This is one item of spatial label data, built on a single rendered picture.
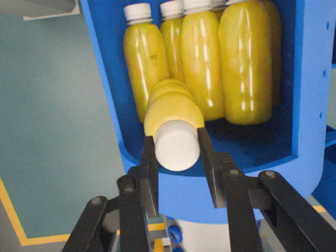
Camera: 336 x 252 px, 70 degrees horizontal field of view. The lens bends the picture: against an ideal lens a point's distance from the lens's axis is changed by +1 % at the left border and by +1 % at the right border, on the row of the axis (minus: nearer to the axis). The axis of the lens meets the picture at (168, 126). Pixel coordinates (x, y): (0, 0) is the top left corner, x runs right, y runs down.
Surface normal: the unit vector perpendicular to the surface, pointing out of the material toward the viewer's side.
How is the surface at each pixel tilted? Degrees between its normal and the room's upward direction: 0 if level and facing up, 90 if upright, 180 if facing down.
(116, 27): 64
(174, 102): 76
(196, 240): 0
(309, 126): 32
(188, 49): 39
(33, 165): 0
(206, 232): 0
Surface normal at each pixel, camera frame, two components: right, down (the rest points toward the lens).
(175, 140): 0.03, 0.36
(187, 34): -0.63, 0.18
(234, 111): -0.71, 0.36
